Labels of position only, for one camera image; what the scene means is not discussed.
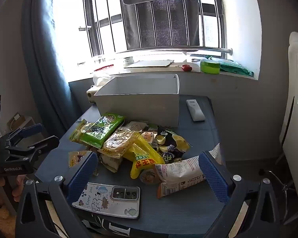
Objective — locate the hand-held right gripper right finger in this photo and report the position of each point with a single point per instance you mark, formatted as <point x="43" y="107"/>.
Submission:
<point x="212" y="176"/>

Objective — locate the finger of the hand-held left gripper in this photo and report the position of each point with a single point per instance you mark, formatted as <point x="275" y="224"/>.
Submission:
<point x="29" y="129"/>
<point x="46" y="142"/>

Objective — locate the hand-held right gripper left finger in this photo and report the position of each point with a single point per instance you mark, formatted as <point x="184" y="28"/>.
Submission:
<point x="81" y="176"/>

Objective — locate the small orange cartoon packet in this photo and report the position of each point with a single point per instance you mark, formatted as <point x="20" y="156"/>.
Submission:
<point x="75" y="158"/>

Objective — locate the small green snack packet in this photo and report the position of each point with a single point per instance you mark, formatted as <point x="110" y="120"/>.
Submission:
<point x="75" y="133"/>

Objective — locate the beige snack packet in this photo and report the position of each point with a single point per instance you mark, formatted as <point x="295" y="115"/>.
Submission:
<point x="111" y="164"/>

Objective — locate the long white cracker packet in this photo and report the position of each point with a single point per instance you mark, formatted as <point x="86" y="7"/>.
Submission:
<point x="178" y="173"/>

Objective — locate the orange flatbread packet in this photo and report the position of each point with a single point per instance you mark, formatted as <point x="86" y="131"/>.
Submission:
<point x="119" y="142"/>

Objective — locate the green seaweed snack packet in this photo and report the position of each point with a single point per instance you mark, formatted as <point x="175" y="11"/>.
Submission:
<point x="101" y="129"/>

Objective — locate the dark chips packet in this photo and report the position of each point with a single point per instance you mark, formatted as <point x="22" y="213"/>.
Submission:
<point x="169" y="141"/>

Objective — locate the yellow snack packet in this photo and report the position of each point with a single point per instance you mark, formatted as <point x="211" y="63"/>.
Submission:
<point x="141" y="156"/>

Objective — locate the small round brown snack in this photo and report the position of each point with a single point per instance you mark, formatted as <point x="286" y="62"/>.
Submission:
<point x="147" y="177"/>

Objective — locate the small cake packet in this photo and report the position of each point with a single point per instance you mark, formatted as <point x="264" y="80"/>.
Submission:
<point x="147" y="136"/>

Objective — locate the white cardboard box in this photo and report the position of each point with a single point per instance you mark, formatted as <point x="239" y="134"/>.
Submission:
<point x="139" y="106"/>

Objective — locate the person's left hand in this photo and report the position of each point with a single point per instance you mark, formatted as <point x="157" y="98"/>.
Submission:
<point x="19" y="186"/>

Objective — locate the phone with cartoon case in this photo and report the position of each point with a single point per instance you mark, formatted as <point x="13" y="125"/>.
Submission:
<point x="101" y="200"/>

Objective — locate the blue tablecloth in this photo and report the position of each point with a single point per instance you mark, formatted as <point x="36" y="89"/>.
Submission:
<point x="188" y="213"/>

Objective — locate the blue curtain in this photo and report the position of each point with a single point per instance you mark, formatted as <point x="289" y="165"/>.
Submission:
<point x="44" y="67"/>

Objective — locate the white remote control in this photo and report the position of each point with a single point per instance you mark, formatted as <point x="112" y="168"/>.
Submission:
<point x="195" y="110"/>

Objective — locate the white chair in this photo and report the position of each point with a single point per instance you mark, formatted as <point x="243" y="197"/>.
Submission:
<point x="294" y="158"/>

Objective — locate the tissue pack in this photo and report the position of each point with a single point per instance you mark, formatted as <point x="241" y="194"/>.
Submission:
<point x="101" y="78"/>

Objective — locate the row of red pegs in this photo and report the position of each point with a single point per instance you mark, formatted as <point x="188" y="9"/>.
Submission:
<point x="103" y="68"/>

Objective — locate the green round tin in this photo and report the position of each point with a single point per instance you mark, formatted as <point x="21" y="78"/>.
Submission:
<point x="209" y="67"/>

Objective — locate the green plastic bag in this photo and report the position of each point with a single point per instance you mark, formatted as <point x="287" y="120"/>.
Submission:
<point x="234" y="68"/>

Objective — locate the small red object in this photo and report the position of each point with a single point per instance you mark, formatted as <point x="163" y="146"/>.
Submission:
<point x="186" y="67"/>

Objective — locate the small white jar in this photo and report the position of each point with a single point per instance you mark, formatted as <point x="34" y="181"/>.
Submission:
<point x="128" y="60"/>

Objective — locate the metal window grille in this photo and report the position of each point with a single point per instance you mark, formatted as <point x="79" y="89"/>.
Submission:
<point x="95" y="29"/>

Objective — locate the flat cardboard sheet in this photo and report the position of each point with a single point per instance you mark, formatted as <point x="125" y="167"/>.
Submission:
<point x="149" y="63"/>

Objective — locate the dark hanging cloth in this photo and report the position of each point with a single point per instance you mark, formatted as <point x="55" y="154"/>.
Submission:
<point x="161" y="17"/>

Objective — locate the metal rail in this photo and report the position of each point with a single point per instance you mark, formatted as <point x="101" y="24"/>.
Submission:
<point x="178" y="48"/>

